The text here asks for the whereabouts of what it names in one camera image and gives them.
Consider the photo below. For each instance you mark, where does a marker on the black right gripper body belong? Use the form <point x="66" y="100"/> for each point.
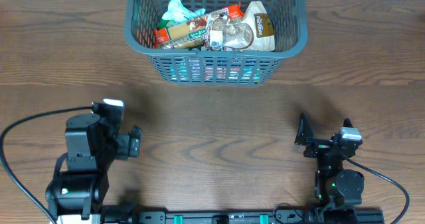
<point x="323" y="144"/>

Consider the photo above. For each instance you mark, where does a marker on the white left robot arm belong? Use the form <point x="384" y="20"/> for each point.
<point x="80" y="179"/>

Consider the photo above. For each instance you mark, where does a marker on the teal small packet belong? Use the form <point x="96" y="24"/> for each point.
<point x="178" y="13"/>

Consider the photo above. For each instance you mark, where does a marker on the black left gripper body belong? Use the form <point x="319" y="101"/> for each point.
<point x="123" y="147"/>

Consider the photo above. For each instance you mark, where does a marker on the Kleenex tissue multipack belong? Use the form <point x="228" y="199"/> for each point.
<point x="195" y="71"/>

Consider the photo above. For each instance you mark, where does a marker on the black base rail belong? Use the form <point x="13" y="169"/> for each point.
<point x="282" y="214"/>

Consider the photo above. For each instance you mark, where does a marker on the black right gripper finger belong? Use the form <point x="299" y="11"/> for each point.
<point x="305" y="131"/>
<point x="347" y="123"/>

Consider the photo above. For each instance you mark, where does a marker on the beige PanTree snack bag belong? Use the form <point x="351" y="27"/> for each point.
<point x="231" y="29"/>

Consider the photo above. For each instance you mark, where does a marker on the red spaghetti pasta package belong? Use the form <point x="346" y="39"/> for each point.
<point x="190" y="34"/>

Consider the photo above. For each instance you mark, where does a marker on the grey plastic basket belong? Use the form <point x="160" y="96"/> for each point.
<point x="288" y="18"/>

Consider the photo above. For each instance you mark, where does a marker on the green lid jar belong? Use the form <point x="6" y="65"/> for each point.
<point x="163" y="23"/>

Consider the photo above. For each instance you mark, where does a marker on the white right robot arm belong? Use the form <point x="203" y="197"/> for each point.
<point x="338" y="189"/>

